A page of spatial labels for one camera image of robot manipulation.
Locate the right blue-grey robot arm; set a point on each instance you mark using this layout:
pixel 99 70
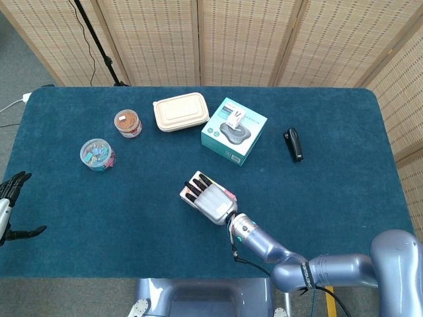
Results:
pixel 330 267

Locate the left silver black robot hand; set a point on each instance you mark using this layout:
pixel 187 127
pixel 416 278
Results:
pixel 8 195

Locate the black tripod stand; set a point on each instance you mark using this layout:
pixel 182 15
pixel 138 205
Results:
pixel 99 43

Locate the blue-grey robot torso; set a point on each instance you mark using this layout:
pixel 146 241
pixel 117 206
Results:
pixel 198 297

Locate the clear jar with brown snacks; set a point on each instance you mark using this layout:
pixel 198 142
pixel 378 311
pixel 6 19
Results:
pixel 127 122

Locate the blue table cloth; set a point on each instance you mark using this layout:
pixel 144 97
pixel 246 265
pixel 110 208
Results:
pixel 132 214

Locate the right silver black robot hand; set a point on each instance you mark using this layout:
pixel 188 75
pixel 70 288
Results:
pixel 215 204

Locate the teal speaker product box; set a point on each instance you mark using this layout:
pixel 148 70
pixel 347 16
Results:
pixel 228 142

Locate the beige lidded lunch container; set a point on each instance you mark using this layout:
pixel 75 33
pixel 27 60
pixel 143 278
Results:
pixel 180 112

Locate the clear jar of binder clips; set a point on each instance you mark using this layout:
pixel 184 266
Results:
pixel 97 155

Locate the black stapler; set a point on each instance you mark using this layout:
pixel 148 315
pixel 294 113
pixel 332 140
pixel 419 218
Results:
pixel 294 145

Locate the small white carton box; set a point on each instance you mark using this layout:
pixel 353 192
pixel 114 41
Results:
pixel 236 119

